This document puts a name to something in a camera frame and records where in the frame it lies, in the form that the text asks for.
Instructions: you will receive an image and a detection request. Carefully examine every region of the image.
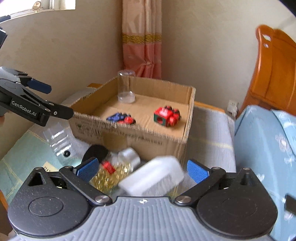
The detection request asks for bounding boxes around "large white plastic bottle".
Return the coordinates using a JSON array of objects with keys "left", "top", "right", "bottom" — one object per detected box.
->
[{"left": 118, "top": 156, "right": 185, "bottom": 197}]

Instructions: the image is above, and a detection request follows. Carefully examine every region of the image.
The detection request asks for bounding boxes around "clear plastic box red label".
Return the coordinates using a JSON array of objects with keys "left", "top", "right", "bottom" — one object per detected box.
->
[{"left": 43, "top": 123, "right": 76, "bottom": 160}]

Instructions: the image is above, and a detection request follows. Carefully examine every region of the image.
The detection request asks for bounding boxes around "black toy train blue print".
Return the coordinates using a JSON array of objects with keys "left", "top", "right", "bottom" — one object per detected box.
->
[{"left": 106, "top": 112, "right": 136, "bottom": 125}]

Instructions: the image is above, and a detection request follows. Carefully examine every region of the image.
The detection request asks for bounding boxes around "glass bottle of yellow capsules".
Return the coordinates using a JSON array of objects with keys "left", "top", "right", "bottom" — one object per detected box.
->
[{"left": 90, "top": 147, "right": 140, "bottom": 194}]

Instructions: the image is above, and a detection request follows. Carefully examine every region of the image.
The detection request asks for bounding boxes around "red toy train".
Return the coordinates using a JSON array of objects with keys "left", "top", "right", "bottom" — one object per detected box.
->
[{"left": 153, "top": 105, "right": 181, "bottom": 127}]

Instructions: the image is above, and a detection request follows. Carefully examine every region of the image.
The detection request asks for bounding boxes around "cardboard box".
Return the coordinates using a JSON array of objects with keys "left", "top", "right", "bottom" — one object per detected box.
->
[{"left": 69, "top": 77, "right": 196, "bottom": 161}]

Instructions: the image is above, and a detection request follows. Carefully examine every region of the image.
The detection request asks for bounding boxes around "clear plastic cup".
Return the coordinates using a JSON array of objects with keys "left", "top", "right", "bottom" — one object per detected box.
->
[{"left": 117, "top": 69, "right": 135, "bottom": 104}]

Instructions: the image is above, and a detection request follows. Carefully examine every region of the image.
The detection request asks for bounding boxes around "wooden headboard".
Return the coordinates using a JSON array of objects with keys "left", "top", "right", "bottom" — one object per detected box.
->
[{"left": 237, "top": 25, "right": 296, "bottom": 116}]

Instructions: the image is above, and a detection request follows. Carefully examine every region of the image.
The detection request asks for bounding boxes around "pink curtain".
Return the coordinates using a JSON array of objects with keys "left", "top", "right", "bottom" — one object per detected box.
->
[{"left": 122, "top": 0, "right": 162, "bottom": 79}]

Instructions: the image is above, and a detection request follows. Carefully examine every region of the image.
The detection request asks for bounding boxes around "white wall plug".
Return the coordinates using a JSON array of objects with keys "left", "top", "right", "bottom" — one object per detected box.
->
[{"left": 227, "top": 100, "right": 238, "bottom": 118}]

